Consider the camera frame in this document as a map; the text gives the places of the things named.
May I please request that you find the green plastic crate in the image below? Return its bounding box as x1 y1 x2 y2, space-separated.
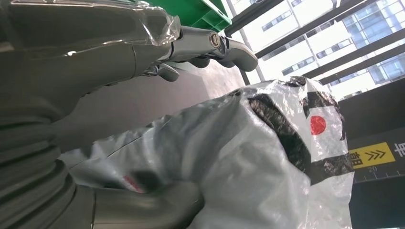
136 0 233 33

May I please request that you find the grey plastic mailer package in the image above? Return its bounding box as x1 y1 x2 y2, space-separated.
60 75 355 229

